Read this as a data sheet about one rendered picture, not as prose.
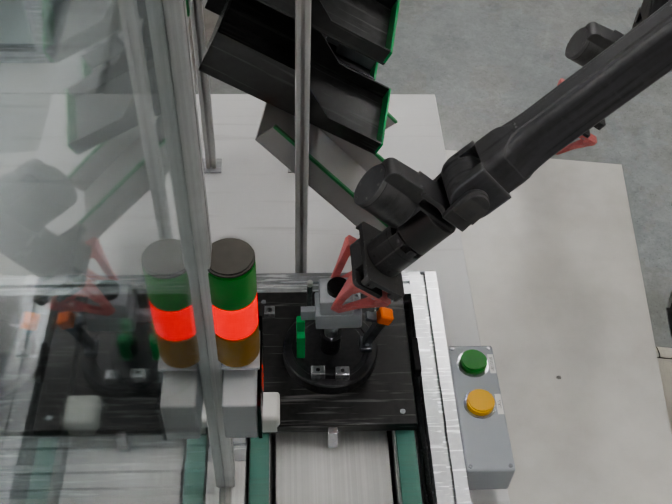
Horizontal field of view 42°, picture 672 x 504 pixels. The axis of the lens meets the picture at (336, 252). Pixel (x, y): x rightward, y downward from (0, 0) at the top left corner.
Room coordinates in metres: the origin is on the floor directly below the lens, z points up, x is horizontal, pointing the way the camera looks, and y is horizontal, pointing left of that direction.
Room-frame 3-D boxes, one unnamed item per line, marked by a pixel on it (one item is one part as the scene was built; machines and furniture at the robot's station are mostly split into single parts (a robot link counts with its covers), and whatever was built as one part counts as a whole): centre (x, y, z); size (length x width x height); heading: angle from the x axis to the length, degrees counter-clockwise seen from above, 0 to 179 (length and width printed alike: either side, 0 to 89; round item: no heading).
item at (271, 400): (0.64, 0.09, 0.97); 0.05 x 0.05 x 0.04; 5
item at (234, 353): (0.55, 0.10, 1.28); 0.05 x 0.05 x 0.05
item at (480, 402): (0.68, -0.22, 0.96); 0.04 x 0.04 x 0.02
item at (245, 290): (0.55, 0.10, 1.38); 0.05 x 0.05 x 0.05
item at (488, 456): (0.68, -0.22, 0.93); 0.21 x 0.07 x 0.06; 5
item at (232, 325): (0.55, 0.10, 1.33); 0.05 x 0.05 x 0.05
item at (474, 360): (0.75, -0.21, 0.96); 0.04 x 0.04 x 0.02
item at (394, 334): (0.75, 0.00, 0.96); 0.24 x 0.24 x 0.02; 5
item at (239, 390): (0.55, 0.10, 1.29); 0.12 x 0.05 x 0.25; 5
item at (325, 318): (0.74, 0.00, 1.11); 0.08 x 0.04 x 0.07; 95
